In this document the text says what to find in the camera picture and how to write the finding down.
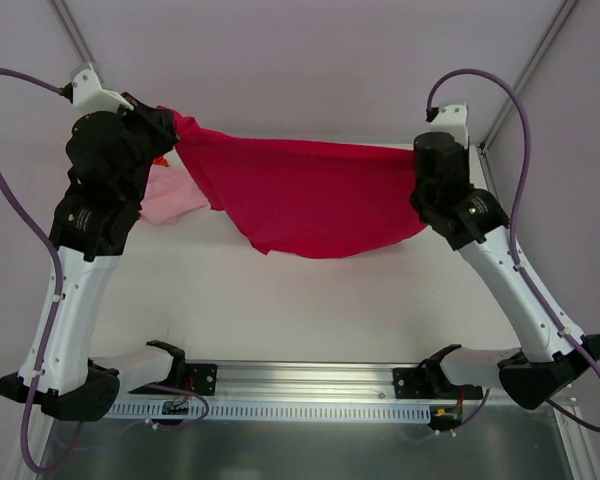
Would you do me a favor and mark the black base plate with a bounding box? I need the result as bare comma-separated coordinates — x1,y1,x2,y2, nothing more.
184,362,218,396
392,365,484,400

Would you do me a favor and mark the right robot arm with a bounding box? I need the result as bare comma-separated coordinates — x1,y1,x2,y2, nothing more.
411,132,600,410

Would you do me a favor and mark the left aluminium frame post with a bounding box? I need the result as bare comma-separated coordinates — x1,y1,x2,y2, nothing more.
47,0,96,64

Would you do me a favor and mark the white slotted cable duct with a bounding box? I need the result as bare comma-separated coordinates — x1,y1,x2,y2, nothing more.
106,398,431,424

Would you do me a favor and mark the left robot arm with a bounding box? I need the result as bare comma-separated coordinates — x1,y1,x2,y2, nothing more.
0,94,186,422

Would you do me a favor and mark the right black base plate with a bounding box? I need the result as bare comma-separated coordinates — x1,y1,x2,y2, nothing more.
392,365,484,400

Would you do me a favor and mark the aluminium mounting rail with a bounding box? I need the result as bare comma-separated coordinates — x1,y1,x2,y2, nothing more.
87,357,524,401

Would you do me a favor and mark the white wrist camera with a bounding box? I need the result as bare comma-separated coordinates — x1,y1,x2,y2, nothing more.
60,62,134,115
426,101,469,149

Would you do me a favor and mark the magenta t shirt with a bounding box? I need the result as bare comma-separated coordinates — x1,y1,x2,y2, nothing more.
173,112,426,259

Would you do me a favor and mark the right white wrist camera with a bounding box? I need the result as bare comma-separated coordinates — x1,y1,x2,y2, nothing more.
426,101,469,149

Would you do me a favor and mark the pink folded t shirt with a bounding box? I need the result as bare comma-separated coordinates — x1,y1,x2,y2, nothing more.
140,166,207,225

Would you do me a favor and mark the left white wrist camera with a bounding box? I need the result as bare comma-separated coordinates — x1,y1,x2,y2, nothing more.
60,62,134,115

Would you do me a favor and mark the right aluminium frame post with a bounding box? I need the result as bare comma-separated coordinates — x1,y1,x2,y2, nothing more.
478,0,581,150

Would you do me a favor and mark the orange folded t shirt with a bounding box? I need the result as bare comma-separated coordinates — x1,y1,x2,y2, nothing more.
153,156,170,167

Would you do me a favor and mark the aluminium frame post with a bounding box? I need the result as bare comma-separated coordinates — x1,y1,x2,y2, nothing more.
478,0,581,150
47,0,96,64

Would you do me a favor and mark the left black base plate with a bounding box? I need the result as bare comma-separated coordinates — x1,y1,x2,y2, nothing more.
184,362,218,396

